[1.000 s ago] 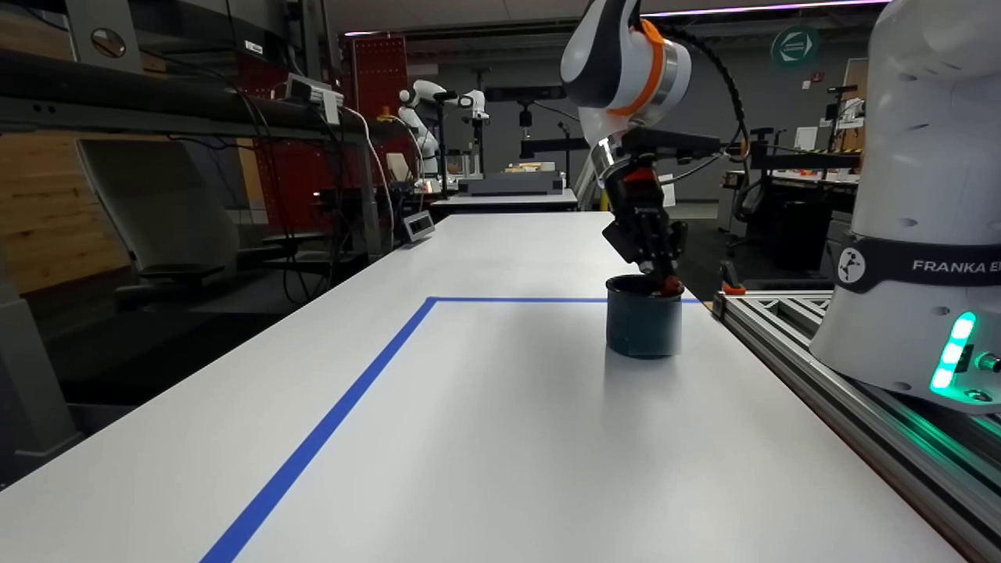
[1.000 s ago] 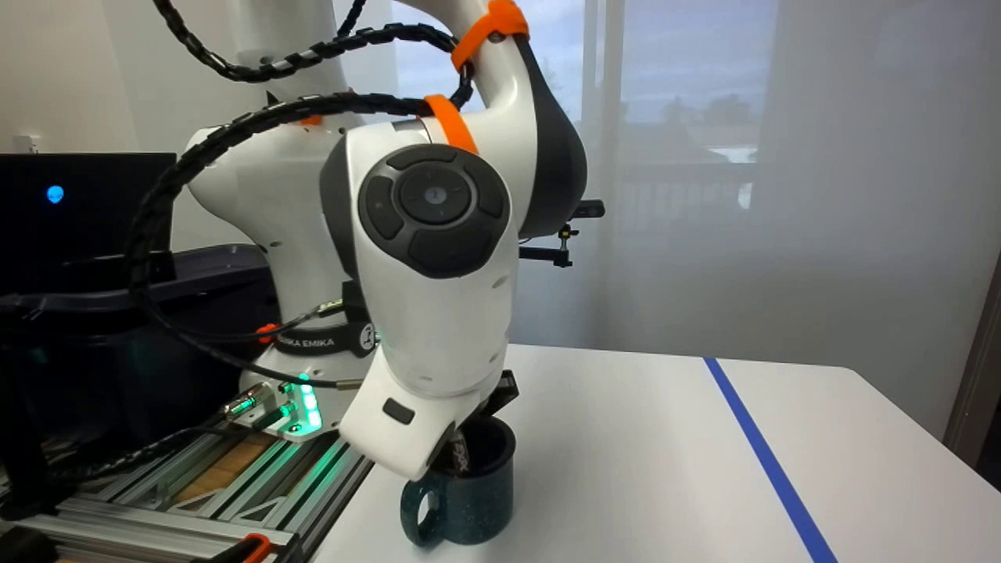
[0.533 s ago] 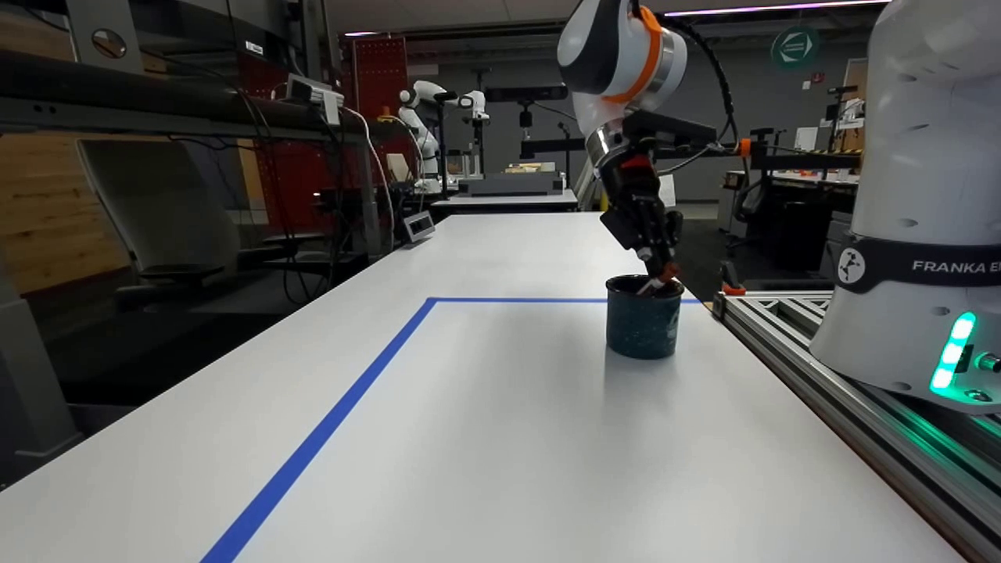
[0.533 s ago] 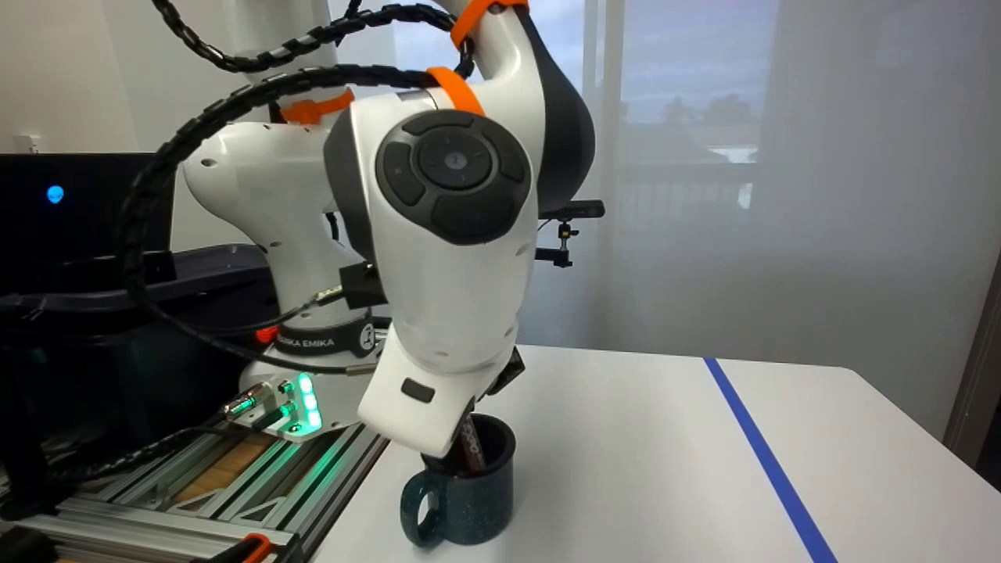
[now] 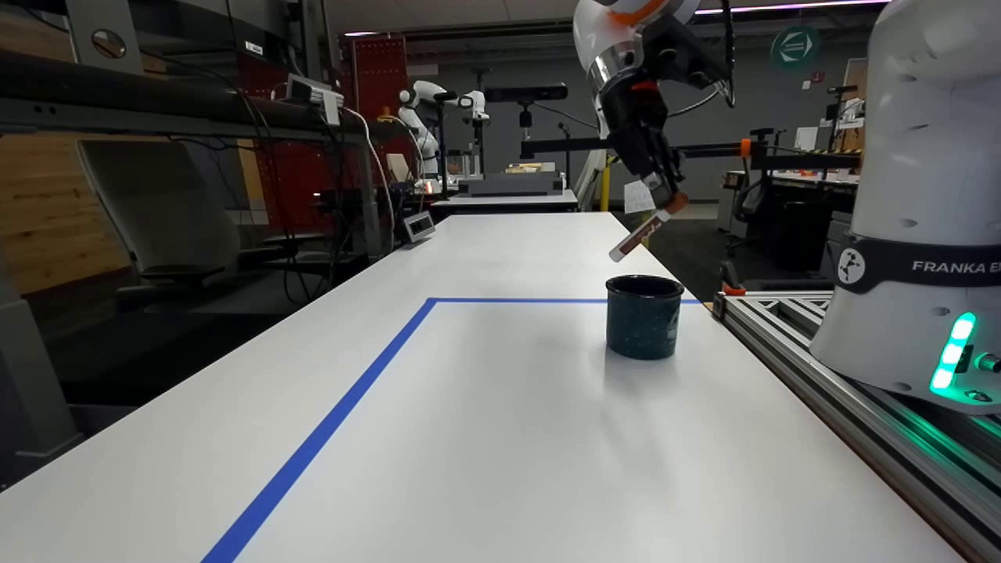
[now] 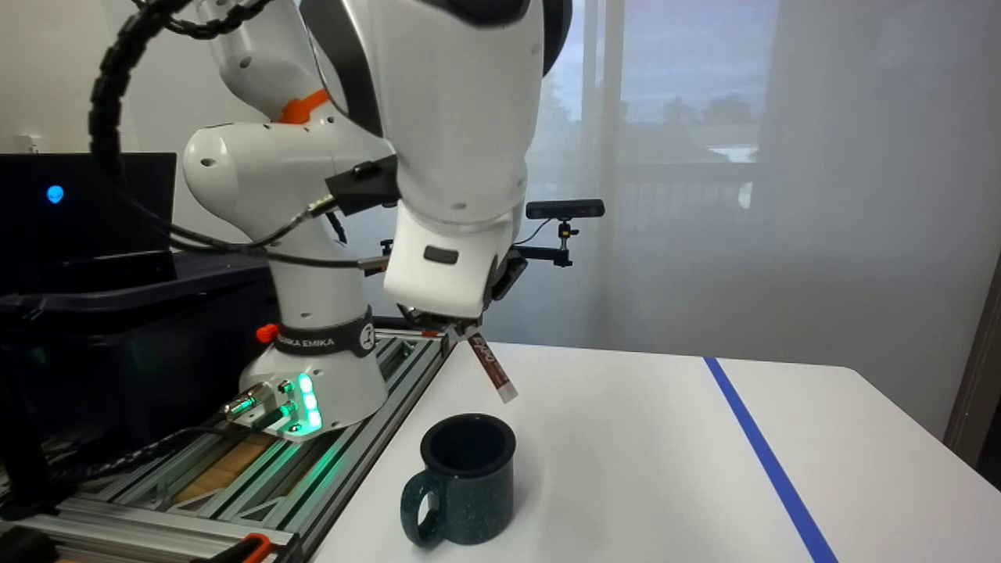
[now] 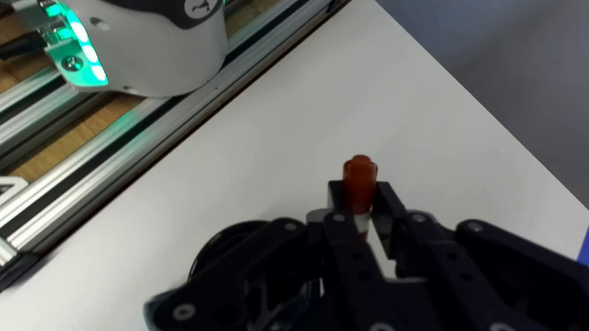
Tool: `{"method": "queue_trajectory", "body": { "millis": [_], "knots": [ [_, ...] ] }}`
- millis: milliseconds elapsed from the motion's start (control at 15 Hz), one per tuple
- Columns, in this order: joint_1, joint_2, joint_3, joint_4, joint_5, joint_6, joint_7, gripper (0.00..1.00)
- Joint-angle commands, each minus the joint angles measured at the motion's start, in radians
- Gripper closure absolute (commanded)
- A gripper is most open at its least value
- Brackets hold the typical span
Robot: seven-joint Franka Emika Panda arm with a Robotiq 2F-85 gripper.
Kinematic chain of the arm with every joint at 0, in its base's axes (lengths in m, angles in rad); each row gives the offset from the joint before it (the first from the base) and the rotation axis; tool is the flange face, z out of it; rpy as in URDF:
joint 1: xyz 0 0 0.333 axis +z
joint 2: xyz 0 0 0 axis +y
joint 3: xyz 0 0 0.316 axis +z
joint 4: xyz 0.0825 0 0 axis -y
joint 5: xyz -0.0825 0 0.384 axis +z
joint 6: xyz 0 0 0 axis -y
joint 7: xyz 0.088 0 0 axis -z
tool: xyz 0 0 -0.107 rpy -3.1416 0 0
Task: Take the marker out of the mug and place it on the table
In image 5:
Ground red tool cabinet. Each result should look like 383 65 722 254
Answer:
340 28 411 131

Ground black boom bar orange clamps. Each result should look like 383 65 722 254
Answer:
518 128 863 172

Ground black equipment cart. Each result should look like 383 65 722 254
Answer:
724 166 863 282

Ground white power strip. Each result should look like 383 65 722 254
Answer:
283 72 348 128

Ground black shelf beam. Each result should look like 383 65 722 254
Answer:
0 47 363 147

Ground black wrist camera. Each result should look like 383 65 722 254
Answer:
654 12 739 111

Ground wooden panel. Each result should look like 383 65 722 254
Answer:
0 131 133 298

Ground white paper sign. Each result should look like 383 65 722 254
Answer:
620 174 662 219

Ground white cable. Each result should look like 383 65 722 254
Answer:
340 104 407 251

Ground small grey display device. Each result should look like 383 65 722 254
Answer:
401 206 438 247

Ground white background table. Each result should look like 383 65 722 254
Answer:
429 185 581 219

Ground red brown marker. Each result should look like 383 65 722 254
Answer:
606 204 674 266

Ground grey machine housing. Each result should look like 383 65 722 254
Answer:
0 271 82 484

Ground black camera bar on stand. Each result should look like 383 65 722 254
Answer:
482 80 571 138

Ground aluminium rail frame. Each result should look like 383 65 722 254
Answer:
710 289 1001 563

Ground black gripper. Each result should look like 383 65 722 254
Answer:
597 65 693 219

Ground green round sign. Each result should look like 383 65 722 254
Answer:
768 25 827 77

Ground dark blue mug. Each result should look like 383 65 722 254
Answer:
602 271 688 364

